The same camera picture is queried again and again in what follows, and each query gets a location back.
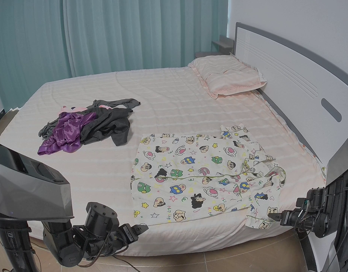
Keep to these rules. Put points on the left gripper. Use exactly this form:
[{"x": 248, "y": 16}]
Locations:
[{"x": 128, "y": 232}]

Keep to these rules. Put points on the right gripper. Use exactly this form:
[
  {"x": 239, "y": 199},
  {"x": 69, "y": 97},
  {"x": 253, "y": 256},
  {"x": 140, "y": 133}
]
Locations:
[{"x": 287, "y": 218}]

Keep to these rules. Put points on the white printed pyjama top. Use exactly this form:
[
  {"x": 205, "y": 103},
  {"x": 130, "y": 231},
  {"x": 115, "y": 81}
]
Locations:
[{"x": 202, "y": 166}]

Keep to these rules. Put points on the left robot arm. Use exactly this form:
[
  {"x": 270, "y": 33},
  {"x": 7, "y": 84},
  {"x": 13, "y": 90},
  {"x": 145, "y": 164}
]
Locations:
[{"x": 101, "y": 217}]

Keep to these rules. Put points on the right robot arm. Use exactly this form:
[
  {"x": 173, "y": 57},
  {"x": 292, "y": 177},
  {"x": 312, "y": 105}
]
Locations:
[{"x": 338, "y": 185}]

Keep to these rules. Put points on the bed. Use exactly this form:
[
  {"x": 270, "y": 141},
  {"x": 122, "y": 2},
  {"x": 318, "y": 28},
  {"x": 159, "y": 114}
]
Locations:
[{"x": 176, "y": 95}]

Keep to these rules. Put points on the black garment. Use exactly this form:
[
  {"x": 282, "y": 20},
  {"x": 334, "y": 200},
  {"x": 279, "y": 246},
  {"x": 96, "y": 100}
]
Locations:
[{"x": 111, "y": 126}]

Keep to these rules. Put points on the purple garment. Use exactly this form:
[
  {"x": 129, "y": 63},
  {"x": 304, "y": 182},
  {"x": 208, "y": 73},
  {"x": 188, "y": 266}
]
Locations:
[{"x": 66, "y": 132}]

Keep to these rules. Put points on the dark grey garment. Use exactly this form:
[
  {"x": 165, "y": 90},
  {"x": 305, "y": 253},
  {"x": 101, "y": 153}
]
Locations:
[{"x": 48, "y": 130}]

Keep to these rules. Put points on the pink garment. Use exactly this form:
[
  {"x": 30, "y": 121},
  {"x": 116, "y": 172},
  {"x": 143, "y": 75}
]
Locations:
[{"x": 67, "y": 110}]

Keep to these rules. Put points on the pale pink pillow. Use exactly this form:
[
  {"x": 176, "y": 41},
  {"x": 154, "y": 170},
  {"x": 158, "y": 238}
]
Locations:
[{"x": 227, "y": 75}]

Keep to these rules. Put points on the grey bedside table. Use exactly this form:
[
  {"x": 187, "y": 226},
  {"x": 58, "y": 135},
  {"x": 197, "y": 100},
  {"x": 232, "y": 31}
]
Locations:
[{"x": 223, "y": 42}]

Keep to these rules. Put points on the blue-green curtain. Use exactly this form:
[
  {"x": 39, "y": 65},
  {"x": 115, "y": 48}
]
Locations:
[{"x": 120, "y": 24}]

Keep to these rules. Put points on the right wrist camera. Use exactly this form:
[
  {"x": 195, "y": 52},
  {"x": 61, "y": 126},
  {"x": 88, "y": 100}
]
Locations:
[{"x": 300, "y": 203}]

